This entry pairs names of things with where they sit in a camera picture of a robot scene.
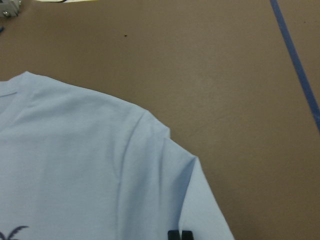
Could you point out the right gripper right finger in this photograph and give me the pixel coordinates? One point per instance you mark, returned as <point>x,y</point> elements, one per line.
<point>187,235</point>

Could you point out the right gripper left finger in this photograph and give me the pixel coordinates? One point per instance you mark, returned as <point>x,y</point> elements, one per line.
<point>173,235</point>

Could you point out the light blue t-shirt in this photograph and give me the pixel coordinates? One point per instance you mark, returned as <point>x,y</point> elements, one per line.
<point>77,164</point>

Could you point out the aluminium frame post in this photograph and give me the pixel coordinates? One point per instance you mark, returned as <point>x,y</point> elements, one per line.
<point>10,8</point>

